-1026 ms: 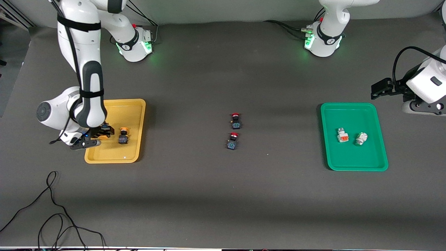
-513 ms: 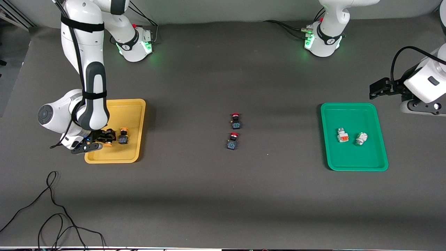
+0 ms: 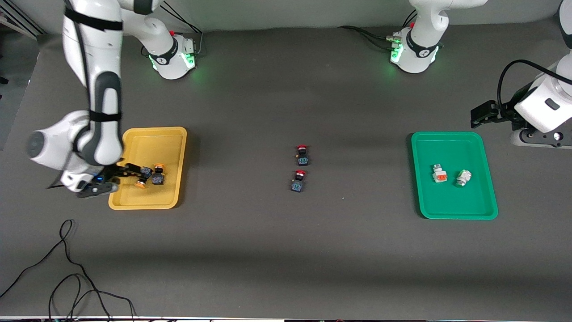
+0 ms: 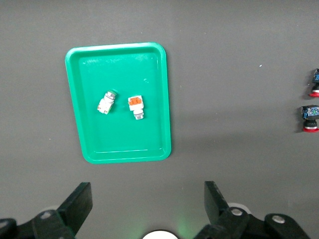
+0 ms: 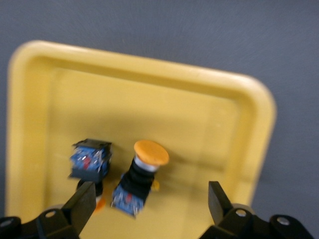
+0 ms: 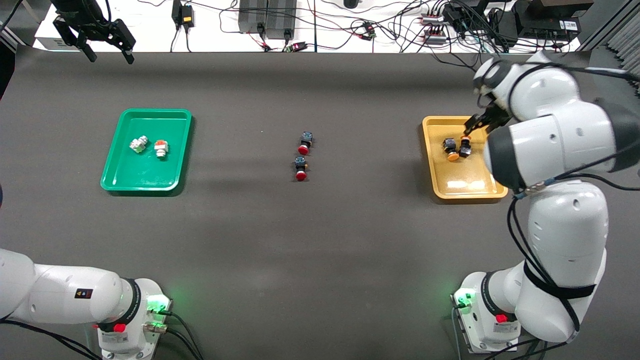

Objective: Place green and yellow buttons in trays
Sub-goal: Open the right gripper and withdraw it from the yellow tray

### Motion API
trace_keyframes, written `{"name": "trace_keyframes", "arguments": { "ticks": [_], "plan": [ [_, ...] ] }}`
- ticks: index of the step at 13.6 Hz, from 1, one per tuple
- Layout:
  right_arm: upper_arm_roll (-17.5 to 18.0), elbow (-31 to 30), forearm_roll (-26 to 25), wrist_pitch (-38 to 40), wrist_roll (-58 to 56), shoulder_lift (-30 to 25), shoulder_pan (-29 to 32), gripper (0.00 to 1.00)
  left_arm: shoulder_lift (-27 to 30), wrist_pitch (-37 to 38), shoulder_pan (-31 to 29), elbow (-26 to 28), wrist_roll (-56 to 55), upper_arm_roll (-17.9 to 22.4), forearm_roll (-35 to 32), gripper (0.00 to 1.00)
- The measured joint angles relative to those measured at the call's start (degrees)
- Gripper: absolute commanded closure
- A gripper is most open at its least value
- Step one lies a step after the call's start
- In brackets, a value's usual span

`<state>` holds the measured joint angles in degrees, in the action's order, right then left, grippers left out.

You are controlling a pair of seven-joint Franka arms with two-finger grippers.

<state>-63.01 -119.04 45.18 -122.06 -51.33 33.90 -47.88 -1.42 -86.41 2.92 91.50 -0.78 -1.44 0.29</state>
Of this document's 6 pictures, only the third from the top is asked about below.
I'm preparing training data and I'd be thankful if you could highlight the yellow plastic tray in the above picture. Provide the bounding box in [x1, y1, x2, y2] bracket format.
[108, 127, 188, 210]

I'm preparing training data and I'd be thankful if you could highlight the green plastic tray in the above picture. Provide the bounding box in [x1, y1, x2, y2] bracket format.
[411, 131, 499, 220]

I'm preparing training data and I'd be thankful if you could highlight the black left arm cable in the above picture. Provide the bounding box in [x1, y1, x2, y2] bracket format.
[496, 59, 572, 118]

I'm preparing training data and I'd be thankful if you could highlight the loose black floor cable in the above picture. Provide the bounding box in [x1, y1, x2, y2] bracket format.
[0, 219, 137, 322]

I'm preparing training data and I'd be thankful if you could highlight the aluminium frame rail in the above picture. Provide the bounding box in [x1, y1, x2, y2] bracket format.
[0, 0, 45, 41]

